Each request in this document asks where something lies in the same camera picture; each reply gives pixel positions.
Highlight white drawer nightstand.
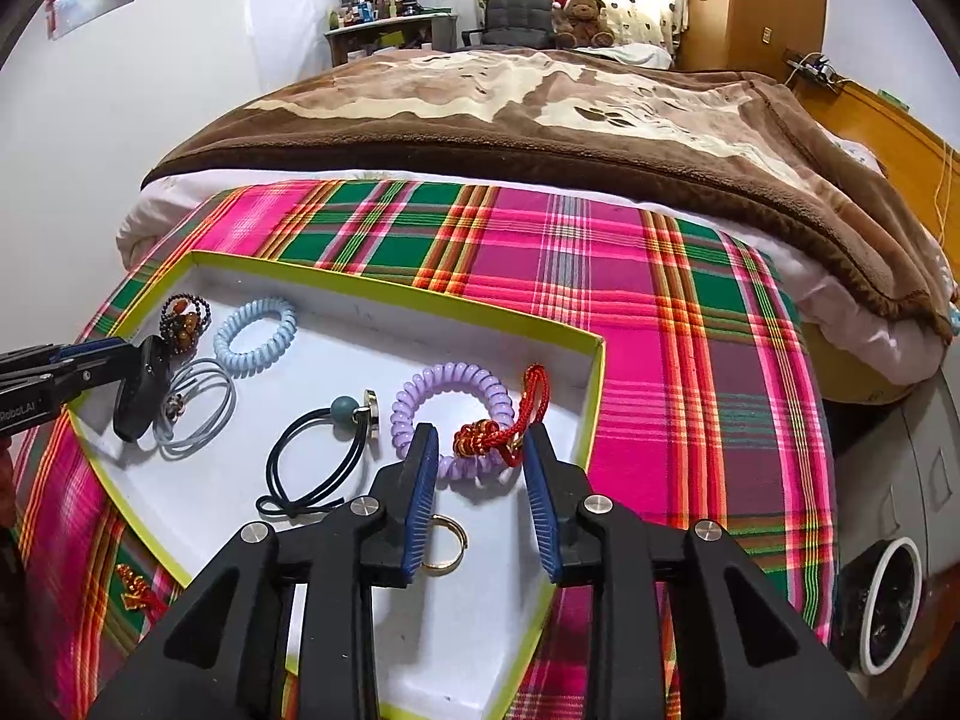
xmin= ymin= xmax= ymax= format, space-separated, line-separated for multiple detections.
xmin=835 ymin=376 xmax=958 ymax=577

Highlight brown plush blanket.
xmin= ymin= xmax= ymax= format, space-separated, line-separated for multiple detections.
xmin=155 ymin=49 xmax=950 ymax=335

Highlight gold ring bangle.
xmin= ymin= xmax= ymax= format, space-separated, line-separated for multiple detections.
xmin=421 ymin=514 xmax=470 ymax=577

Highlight purple spiral hair tie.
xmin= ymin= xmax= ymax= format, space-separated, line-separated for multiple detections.
xmin=389 ymin=361 xmax=518 ymax=483

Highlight yellow-green shallow box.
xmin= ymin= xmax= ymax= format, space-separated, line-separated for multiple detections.
xmin=68 ymin=248 xmax=607 ymax=720

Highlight white bed sheet mattress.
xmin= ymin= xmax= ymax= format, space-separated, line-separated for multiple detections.
xmin=113 ymin=127 xmax=959 ymax=389

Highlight light blue spiral hair tie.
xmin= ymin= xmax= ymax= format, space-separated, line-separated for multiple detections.
xmin=211 ymin=296 xmax=299 ymax=379

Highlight red braided rope bracelet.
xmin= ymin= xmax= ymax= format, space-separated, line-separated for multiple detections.
xmin=451 ymin=362 xmax=552 ymax=470

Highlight brown beaded hair tie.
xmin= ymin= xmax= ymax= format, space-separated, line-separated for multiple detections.
xmin=158 ymin=292 xmax=214 ymax=358

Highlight thin grey wire bangle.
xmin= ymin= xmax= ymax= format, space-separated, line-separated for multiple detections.
xmin=153 ymin=358 xmax=238 ymax=460

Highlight wooden headboard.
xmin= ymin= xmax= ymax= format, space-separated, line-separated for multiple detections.
xmin=791 ymin=76 xmax=958 ymax=273

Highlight black trash bin white rim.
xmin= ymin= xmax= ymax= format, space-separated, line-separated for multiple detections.
xmin=830 ymin=536 xmax=924 ymax=678

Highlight brown teddy bear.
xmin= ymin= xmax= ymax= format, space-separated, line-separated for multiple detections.
xmin=553 ymin=0 xmax=615 ymax=50

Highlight dark grey chair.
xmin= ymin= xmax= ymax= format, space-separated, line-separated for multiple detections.
xmin=460 ymin=0 xmax=555 ymax=49

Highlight pink plaid cloth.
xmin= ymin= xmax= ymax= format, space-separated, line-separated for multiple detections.
xmin=14 ymin=179 xmax=836 ymax=718

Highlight wooden wardrobe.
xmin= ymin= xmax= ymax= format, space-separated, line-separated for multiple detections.
xmin=677 ymin=0 xmax=827 ymax=80

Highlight black elastic teal bead tie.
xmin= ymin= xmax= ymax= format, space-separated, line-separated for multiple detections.
xmin=254 ymin=388 xmax=379 ymax=522

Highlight cluttered wooden desk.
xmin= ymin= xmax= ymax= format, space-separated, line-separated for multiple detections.
xmin=325 ymin=0 xmax=457 ymax=67

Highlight black bangle bracelet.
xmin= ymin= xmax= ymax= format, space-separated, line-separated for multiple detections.
xmin=110 ymin=333 xmax=175 ymax=444

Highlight red gold knotted cord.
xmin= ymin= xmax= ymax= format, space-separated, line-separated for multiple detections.
xmin=113 ymin=562 xmax=171 ymax=620

